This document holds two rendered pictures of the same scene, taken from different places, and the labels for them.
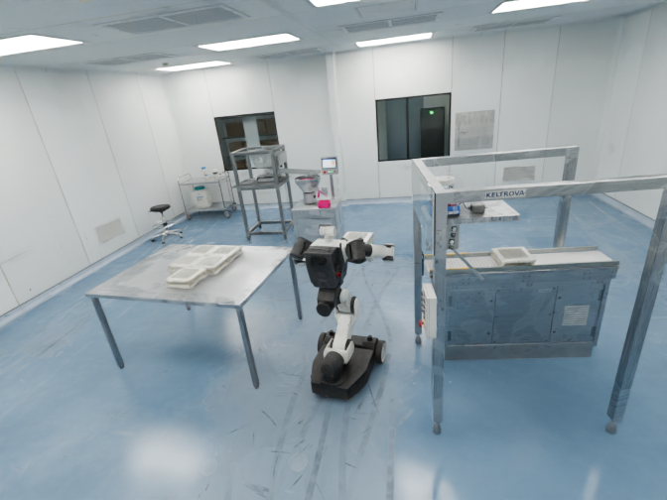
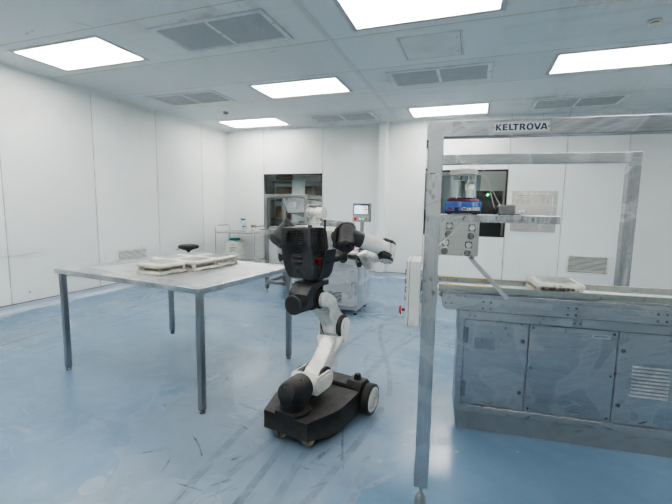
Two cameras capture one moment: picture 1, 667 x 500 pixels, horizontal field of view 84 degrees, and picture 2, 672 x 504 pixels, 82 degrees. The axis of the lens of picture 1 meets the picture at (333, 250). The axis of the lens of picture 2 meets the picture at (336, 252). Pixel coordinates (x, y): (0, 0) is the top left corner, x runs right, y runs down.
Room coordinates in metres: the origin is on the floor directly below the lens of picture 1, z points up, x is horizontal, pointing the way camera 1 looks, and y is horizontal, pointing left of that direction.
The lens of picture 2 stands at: (0.19, -0.38, 1.33)
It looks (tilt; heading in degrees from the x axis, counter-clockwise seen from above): 7 degrees down; 7
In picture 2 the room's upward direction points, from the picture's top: 1 degrees clockwise
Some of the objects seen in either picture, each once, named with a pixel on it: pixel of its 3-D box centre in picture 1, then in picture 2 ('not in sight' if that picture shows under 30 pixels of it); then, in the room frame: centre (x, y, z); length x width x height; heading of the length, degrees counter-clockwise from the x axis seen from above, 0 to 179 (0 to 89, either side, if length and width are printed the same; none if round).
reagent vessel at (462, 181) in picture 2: (443, 188); (463, 182); (2.56, -0.82, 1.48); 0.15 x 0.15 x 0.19
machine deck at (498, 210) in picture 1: (466, 212); (492, 218); (2.58, -1.01, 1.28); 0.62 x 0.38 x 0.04; 83
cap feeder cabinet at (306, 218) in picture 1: (320, 228); (341, 279); (5.16, 0.17, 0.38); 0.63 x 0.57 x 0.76; 78
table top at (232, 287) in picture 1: (198, 270); (181, 269); (3.13, 1.26, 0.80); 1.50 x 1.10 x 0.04; 72
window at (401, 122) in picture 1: (413, 128); (464, 203); (7.36, -1.76, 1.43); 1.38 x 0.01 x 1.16; 78
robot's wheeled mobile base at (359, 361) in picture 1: (341, 356); (315, 390); (2.45, 0.02, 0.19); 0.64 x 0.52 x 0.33; 158
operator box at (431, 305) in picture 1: (429, 311); (414, 289); (1.77, -0.50, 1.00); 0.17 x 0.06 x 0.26; 173
